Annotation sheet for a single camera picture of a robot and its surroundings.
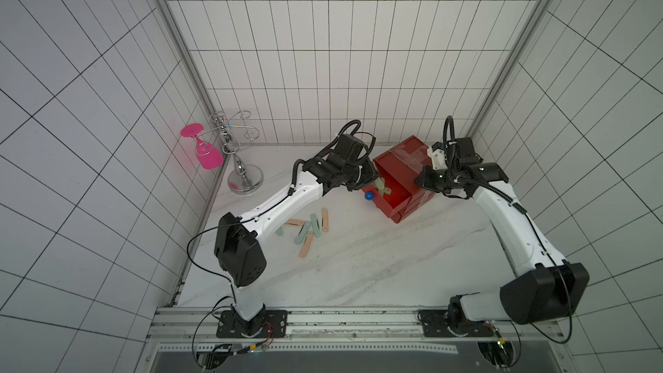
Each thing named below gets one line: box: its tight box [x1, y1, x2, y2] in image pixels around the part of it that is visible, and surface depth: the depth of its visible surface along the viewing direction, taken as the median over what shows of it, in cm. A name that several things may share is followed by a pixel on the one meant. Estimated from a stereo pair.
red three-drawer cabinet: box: [362, 135, 436, 224], surface depth 85 cm
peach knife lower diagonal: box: [298, 231, 315, 259], surface depth 91 cm
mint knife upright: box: [309, 213, 322, 238], surface depth 95 cm
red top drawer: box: [361, 162, 413, 218], surface depth 82 cm
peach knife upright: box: [322, 207, 329, 234], surface depth 97 cm
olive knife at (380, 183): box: [374, 176, 386, 197], surface depth 77 cm
